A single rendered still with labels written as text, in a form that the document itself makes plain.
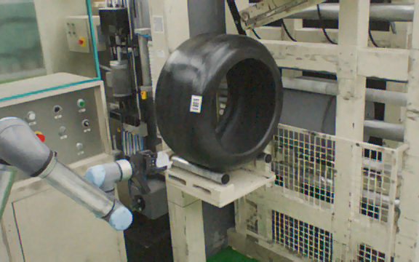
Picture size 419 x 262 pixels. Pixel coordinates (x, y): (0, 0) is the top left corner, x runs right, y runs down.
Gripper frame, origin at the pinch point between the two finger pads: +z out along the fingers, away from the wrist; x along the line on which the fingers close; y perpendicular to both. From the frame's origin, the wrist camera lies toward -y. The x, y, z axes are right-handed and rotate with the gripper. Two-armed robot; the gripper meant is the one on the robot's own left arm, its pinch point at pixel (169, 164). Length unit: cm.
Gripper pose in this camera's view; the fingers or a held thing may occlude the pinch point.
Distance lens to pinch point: 185.2
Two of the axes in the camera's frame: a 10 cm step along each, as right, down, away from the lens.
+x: -6.9, -1.9, 7.0
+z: 7.2, -1.4, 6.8
